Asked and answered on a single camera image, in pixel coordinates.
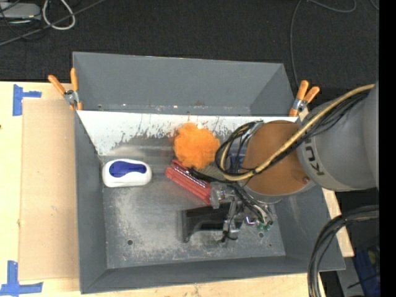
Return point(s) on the white and blue plastic case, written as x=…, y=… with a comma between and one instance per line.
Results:
x=125, y=173

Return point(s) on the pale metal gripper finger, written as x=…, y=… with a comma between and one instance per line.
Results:
x=230, y=233
x=219, y=194

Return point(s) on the brown cardboard board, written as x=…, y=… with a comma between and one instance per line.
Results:
x=46, y=181

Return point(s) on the orange mesh bath sponge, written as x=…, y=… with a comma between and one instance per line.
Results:
x=195, y=145

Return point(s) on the red-brown flat block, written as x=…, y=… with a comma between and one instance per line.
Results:
x=185, y=179

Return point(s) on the black angular plastic thing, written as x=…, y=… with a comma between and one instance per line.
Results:
x=193, y=221

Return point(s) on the grey speckled pad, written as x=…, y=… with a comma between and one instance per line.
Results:
x=213, y=172

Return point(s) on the grey metal bin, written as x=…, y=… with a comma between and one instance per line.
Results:
x=148, y=227

